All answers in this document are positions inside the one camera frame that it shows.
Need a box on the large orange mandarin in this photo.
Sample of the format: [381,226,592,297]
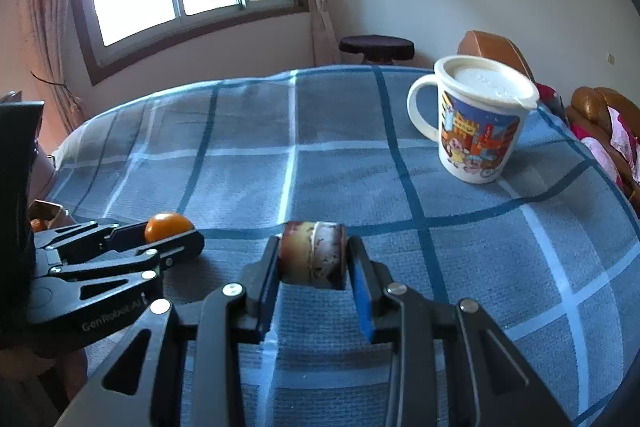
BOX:
[30,218,48,232]

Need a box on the pink floral cushion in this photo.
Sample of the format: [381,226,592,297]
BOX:
[567,104,639,211]

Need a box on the pink metal tin box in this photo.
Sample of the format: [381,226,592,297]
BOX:
[28,199,76,230]

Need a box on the cut sugarcane piece small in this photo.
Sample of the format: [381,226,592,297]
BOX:
[278,221,347,291]

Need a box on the brown leather armchair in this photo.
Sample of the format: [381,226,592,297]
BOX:
[458,30,535,81]

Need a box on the blue plaid tablecloth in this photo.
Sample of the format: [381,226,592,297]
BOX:
[51,66,639,426]

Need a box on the pink curtain left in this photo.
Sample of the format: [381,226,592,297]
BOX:
[20,0,85,133]

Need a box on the small orange mandarin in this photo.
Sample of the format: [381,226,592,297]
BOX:
[143,212,194,244]

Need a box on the white cartoon mug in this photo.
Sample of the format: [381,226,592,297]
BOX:
[407,55,539,184]

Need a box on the brown leather sofa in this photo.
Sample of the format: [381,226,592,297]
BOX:
[566,87,639,213]

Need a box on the person's hand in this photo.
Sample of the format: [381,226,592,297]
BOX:
[1,347,88,426]

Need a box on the black round stool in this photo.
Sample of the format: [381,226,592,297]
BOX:
[338,35,416,65]

